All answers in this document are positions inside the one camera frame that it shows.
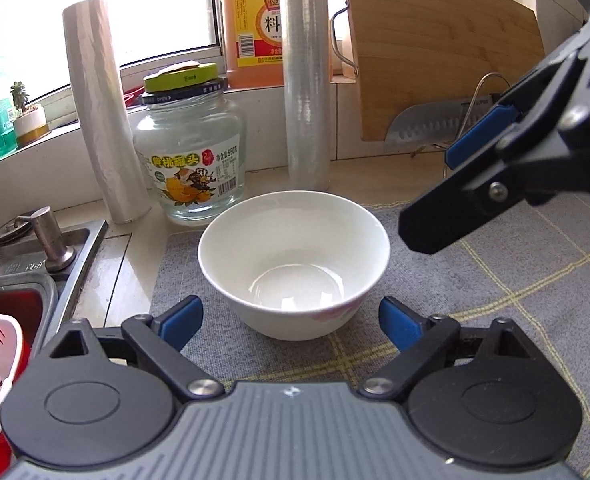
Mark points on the white floral bowl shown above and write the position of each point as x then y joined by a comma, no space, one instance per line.
295,240

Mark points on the glass jar yellow-green lid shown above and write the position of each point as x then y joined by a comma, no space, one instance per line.
190,135

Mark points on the white plastic bag roll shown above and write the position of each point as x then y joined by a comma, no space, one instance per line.
100,110

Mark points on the stainless steel sink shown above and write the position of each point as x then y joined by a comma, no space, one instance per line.
82,260

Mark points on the clear cling film roll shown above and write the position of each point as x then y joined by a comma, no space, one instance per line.
307,85

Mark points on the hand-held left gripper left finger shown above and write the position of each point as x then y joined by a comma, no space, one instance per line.
182,320

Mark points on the orange cooking wine bottle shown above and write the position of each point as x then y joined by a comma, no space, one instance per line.
252,25

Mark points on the metal soap dispenser pump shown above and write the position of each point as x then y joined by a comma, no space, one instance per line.
50,240

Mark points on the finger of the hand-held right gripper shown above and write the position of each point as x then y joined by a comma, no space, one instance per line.
480,135
450,215

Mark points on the red plastic basin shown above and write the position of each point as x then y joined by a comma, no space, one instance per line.
5,305

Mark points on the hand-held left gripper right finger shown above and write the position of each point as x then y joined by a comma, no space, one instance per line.
400,322

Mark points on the grey and teal towel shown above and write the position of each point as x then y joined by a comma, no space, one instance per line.
525,300

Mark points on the bamboo cutting board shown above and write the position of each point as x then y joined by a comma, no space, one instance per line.
425,60

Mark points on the small potted plant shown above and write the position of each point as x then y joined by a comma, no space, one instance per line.
30,122

